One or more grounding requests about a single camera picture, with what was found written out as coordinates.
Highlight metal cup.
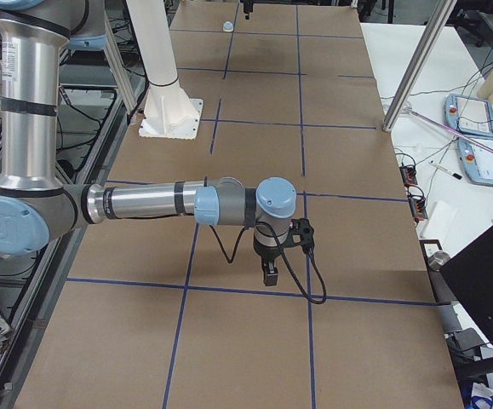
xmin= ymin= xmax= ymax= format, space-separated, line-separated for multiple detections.
xmin=427 ymin=251 xmax=451 ymax=272

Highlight white camera pole with base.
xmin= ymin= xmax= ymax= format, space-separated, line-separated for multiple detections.
xmin=127 ymin=0 xmax=204 ymax=140

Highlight aluminium frame post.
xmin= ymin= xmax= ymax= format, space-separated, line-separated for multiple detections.
xmin=382 ymin=0 xmax=457 ymax=132

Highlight orange black adapter box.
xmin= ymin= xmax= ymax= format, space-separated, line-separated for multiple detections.
xmin=407 ymin=194 xmax=428 ymax=222
xmin=399 ymin=164 xmax=417 ymax=187

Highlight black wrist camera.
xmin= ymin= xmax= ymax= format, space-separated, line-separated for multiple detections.
xmin=285 ymin=217 xmax=315 ymax=255

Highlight long metal grabber stick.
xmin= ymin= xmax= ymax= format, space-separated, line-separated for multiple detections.
xmin=403 ymin=106 xmax=493 ymax=168

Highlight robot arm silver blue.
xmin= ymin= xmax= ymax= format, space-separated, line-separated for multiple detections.
xmin=0 ymin=1 xmax=296 ymax=286

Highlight lower teach pendant tablet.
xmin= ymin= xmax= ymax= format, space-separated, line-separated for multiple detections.
xmin=457 ymin=139 xmax=493 ymax=187

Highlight upper teach pendant tablet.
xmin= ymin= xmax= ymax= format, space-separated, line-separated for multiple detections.
xmin=444 ymin=94 xmax=493 ymax=138

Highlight teach pendant tablet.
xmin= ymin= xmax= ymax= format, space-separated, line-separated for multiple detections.
xmin=457 ymin=139 xmax=493 ymax=187
xmin=444 ymin=94 xmax=493 ymax=138

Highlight black marker pen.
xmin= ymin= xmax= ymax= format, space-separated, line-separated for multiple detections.
xmin=429 ymin=161 xmax=463 ymax=180

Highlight blue service bell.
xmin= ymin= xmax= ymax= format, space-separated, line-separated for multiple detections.
xmin=222 ymin=21 xmax=234 ymax=32

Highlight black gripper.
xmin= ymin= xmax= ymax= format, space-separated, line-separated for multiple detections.
xmin=242 ymin=0 xmax=254 ymax=20
xmin=254 ymin=221 xmax=290 ymax=286

